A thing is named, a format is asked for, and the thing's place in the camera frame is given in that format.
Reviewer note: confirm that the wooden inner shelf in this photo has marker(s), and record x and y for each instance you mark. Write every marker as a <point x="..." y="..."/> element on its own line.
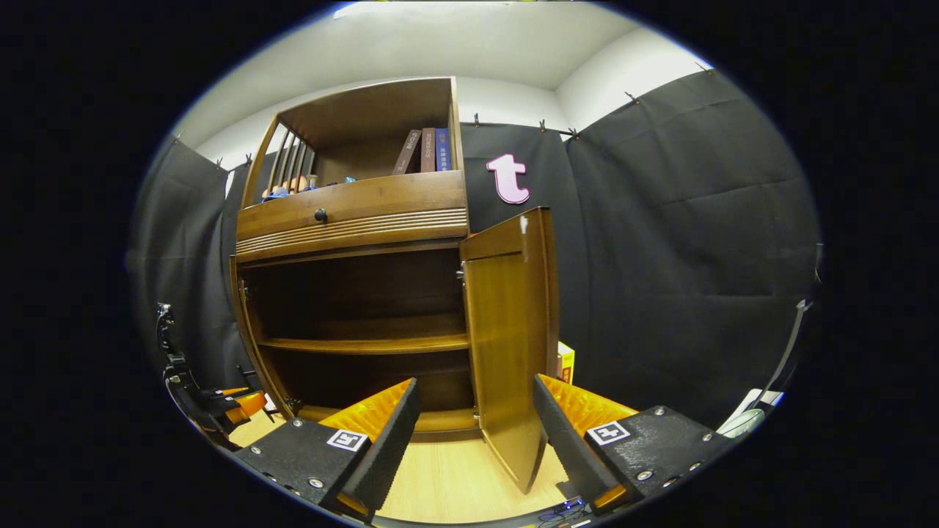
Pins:
<point x="367" y="343"/>

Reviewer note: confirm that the wooden double-door shoe cabinet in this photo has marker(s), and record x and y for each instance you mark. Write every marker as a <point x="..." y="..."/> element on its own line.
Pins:
<point x="367" y="110"/>

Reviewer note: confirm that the wooden cabinet drawer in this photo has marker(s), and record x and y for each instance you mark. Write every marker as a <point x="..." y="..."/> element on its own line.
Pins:
<point x="367" y="209"/>

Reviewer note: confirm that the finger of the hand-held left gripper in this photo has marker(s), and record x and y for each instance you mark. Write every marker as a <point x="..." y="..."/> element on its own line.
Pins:
<point x="227" y="392"/>
<point x="246" y="407"/>

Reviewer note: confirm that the dark red book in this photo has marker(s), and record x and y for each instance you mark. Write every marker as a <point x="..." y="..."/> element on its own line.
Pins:
<point x="428" y="150"/>

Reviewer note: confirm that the white round base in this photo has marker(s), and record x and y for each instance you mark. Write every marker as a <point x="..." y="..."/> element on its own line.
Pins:
<point x="744" y="422"/>

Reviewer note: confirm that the leaning brown book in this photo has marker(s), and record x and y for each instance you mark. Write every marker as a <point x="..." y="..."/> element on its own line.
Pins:
<point x="407" y="152"/>

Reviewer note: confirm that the yellow cardboard box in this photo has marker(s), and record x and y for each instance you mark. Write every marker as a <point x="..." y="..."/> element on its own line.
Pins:
<point x="566" y="363"/>

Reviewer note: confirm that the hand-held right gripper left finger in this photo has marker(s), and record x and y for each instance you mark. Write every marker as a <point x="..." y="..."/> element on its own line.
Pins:
<point x="385" y="447"/>

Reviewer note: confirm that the blue cloth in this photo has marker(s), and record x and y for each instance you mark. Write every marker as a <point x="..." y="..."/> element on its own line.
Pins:
<point x="277" y="194"/>

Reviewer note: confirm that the grey stand pole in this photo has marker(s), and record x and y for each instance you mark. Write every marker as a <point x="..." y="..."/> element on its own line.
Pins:
<point x="788" y="345"/>

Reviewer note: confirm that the black backdrop cloth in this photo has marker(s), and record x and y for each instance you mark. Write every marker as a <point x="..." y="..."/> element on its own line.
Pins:
<point x="660" y="257"/>

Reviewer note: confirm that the round black drawer knob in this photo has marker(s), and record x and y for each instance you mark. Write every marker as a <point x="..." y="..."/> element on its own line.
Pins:
<point x="320" y="215"/>

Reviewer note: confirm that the blue book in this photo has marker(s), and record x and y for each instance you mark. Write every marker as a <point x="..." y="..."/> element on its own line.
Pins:
<point x="441" y="150"/>

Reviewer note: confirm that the wooden cabinet door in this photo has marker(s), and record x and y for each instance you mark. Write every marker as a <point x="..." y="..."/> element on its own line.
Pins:
<point x="257" y="345"/>
<point x="506" y="330"/>

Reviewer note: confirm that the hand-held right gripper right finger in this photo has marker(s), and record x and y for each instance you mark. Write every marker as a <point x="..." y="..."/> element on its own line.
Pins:
<point x="568" y="447"/>

